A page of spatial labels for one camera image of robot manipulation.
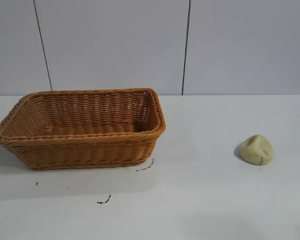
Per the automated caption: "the pale yellow egg yolk pastry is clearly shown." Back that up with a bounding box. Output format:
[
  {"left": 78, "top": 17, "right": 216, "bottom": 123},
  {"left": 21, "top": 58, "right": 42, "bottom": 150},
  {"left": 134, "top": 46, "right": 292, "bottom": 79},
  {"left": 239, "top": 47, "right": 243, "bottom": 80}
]
[{"left": 239, "top": 134, "right": 276, "bottom": 166}]

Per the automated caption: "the brown woven wicker basket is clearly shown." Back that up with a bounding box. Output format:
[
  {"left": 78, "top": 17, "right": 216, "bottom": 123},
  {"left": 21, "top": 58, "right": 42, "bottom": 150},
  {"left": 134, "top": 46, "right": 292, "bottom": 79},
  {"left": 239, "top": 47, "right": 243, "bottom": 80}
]
[{"left": 0, "top": 87, "right": 167, "bottom": 171}]

